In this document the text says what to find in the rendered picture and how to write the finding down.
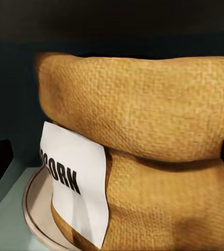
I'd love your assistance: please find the microwave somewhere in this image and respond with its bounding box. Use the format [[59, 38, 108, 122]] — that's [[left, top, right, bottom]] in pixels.
[[0, 0, 224, 251]]

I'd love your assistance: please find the popcorn bag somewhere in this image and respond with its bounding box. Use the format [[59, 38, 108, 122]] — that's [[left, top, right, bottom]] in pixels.
[[32, 50, 224, 251]]

